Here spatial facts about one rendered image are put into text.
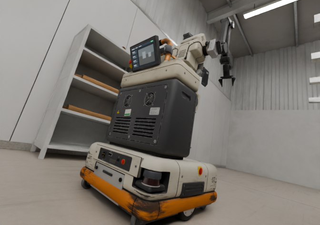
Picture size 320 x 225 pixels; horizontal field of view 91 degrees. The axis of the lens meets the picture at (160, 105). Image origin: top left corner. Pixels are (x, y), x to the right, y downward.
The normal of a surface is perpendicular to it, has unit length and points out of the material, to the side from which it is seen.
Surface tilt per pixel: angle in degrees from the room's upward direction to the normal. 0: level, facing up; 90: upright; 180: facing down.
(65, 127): 90
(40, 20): 90
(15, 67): 90
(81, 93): 90
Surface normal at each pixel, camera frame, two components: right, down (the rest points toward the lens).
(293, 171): -0.64, -0.31
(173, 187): 0.73, -0.04
